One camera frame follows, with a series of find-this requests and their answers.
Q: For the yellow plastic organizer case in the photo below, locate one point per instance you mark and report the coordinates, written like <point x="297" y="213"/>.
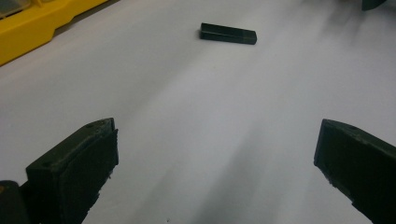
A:
<point x="31" y="25"/>

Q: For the small black rectangular block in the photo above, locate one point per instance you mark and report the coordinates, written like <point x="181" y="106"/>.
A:
<point x="228" y="33"/>

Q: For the dark object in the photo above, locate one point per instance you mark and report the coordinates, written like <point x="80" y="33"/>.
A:
<point x="371" y="3"/>

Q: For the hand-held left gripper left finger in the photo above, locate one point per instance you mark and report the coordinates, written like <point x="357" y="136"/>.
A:
<point x="71" y="174"/>

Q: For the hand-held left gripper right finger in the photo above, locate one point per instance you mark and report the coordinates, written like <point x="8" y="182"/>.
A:
<point x="361" y="165"/>

